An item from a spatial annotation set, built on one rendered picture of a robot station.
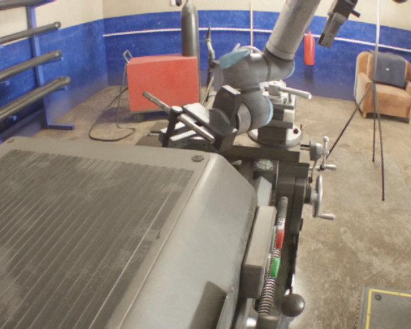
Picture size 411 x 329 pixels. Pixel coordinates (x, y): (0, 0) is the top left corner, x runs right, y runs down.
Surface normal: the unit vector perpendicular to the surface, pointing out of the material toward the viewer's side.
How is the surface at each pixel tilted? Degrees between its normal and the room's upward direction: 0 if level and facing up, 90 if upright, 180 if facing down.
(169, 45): 90
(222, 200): 45
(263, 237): 0
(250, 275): 90
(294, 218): 90
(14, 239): 0
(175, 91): 90
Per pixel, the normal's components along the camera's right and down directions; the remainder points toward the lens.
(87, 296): -0.03, -0.87
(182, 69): 0.09, 0.48
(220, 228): 0.66, -0.55
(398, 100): -0.26, 0.48
